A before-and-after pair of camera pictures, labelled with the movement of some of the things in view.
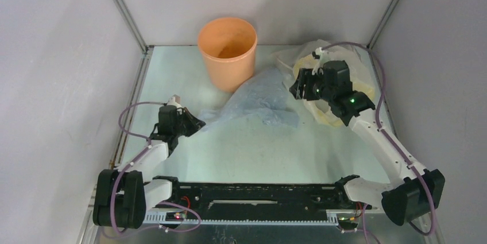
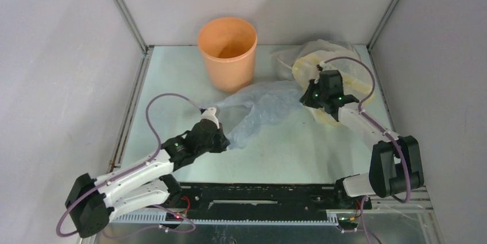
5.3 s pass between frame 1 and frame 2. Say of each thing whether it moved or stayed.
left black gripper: moved
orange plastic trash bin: stayed
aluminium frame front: stayed
